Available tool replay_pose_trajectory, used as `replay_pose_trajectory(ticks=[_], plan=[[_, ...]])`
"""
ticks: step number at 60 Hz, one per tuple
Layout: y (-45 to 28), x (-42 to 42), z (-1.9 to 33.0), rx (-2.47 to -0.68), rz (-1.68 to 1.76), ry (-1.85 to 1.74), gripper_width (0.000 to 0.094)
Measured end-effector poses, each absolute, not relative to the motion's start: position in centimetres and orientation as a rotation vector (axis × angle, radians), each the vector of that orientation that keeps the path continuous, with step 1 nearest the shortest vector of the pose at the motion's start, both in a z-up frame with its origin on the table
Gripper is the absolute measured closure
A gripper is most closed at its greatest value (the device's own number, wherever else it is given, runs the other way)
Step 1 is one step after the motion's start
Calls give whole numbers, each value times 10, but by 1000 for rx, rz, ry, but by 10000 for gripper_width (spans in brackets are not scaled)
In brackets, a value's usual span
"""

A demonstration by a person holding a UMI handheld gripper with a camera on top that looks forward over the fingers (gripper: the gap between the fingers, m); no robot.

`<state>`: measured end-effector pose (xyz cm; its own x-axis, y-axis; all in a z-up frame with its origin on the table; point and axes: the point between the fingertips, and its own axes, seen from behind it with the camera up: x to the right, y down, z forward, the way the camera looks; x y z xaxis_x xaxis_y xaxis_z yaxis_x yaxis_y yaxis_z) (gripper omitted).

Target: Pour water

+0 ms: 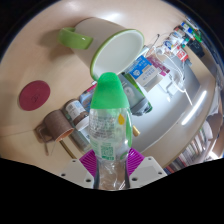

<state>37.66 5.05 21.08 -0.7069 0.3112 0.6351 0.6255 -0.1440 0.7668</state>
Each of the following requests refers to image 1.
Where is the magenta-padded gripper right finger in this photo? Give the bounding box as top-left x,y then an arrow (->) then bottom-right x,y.
125,147 -> 168,190

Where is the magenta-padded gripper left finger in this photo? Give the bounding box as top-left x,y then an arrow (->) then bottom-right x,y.
59,148 -> 100,190

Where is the clear plastic bottle green cap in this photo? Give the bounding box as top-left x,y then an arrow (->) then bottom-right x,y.
88,71 -> 134,191

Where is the brown ceramic mug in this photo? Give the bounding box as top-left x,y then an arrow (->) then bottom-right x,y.
34,109 -> 75,144

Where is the brown jar white lid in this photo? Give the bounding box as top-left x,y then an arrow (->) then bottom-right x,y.
63,98 -> 90,132

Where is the grey shaker bottle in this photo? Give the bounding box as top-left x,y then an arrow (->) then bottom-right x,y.
118,71 -> 153,117

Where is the flat round red coaster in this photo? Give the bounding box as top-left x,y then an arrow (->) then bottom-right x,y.
18,79 -> 51,112

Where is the blue and white carton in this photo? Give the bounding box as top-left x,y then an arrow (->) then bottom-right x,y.
127,54 -> 161,93

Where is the pink packet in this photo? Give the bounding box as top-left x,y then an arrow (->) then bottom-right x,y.
146,54 -> 171,77

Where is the red and white box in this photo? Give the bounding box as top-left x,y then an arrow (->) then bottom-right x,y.
174,46 -> 191,63

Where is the white mug green rim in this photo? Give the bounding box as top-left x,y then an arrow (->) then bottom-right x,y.
58,17 -> 146,82

